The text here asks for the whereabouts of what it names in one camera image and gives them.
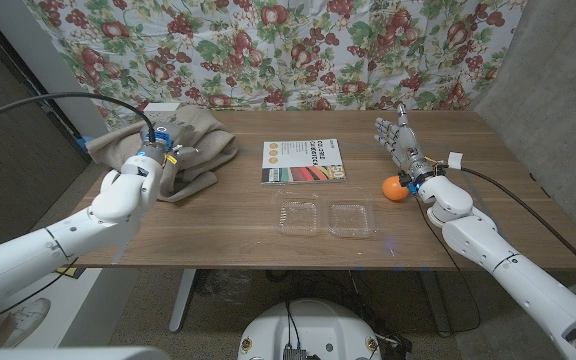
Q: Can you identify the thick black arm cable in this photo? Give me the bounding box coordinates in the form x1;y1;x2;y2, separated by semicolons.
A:
0;91;158;144
460;167;576;287

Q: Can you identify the beige cloth towel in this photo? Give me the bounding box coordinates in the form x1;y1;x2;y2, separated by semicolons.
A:
86;104;239;204

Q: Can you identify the clear plastic bag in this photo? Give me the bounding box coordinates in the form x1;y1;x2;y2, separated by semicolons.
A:
198;269;254;305

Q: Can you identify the clear plastic clamshell container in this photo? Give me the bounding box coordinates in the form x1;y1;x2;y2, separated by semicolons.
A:
271;189;379;240

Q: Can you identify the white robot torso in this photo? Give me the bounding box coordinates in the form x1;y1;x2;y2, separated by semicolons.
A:
236;298;383;360

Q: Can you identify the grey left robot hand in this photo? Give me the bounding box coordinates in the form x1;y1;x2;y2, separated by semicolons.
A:
136;120;202;165

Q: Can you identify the floral fruit print backdrop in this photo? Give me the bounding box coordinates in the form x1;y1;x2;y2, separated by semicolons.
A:
22;0;528;132

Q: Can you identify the white shoe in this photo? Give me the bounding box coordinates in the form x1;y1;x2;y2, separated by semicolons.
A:
1;298;52;348

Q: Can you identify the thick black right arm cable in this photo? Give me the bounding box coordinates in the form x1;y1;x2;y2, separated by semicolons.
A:
460;167;576;287

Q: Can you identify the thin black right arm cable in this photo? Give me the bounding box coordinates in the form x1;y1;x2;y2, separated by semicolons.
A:
415;197;483;335

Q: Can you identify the grey table leg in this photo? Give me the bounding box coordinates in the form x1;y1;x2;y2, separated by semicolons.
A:
419;271;453;337

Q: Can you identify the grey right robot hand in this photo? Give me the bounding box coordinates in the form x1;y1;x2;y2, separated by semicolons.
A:
373;102;439;187

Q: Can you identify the orange ball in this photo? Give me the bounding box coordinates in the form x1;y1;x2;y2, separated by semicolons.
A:
381;175;410;203

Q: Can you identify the dark grey partition panel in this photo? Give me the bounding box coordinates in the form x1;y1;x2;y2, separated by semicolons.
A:
0;7;93;256

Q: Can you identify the white table leg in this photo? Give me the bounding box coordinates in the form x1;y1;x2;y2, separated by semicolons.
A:
168;268;198;334

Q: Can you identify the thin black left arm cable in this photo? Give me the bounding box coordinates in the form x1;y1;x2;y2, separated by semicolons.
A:
0;257;80;331

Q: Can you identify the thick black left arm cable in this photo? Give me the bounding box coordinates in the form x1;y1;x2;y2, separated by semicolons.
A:
0;91;158;144

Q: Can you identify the white power strip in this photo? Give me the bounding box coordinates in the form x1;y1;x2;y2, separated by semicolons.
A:
143;102;182;113

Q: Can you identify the colour cardstock book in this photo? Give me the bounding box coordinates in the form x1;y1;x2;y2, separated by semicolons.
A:
260;138;348;186

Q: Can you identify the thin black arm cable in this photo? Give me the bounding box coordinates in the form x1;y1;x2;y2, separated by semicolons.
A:
415;197;483;335
0;257;80;331

